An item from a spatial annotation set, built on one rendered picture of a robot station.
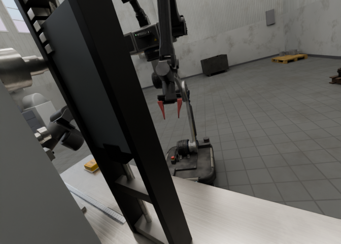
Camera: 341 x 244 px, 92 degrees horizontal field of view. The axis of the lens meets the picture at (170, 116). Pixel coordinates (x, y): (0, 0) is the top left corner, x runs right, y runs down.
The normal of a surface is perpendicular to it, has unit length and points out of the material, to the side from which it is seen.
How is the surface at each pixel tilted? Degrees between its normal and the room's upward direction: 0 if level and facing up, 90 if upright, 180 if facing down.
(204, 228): 0
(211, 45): 90
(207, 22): 90
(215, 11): 90
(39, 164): 90
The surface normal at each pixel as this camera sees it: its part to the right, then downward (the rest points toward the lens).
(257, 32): -0.18, 0.38
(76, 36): -0.55, 0.43
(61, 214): 0.79, -0.01
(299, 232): -0.26, -0.91
